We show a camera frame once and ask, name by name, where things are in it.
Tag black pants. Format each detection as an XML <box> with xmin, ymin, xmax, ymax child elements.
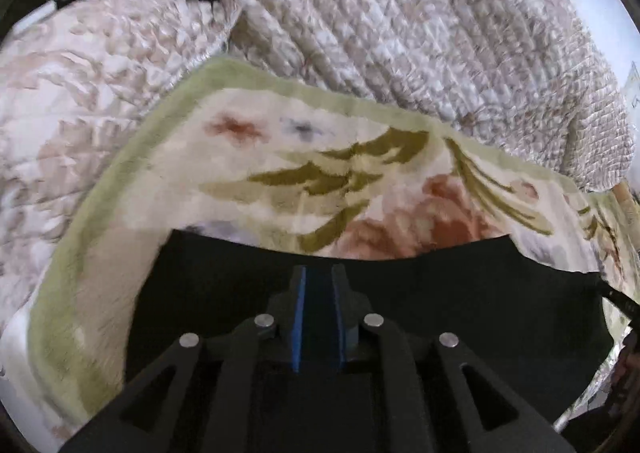
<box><xmin>125</xmin><ymin>231</ymin><xmax>612</xmax><ymax>452</ymax></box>

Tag operator right hand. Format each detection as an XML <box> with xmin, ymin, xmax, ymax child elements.
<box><xmin>606</xmin><ymin>333</ymin><xmax>639</xmax><ymax>416</ymax></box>

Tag floral green-bordered fleece blanket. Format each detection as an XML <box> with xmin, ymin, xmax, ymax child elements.
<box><xmin>27</xmin><ymin>59</ymin><xmax>639</xmax><ymax>424</ymax></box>

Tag quilted beige floral comforter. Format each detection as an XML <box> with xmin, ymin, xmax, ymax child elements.
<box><xmin>1</xmin><ymin>0</ymin><xmax>632</xmax><ymax>452</ymax></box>

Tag white wall paper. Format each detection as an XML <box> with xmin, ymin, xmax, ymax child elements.
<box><xmin>622</xmin><ymin>61</ymin><xmax>640</xmax><ymax>112</ymax></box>

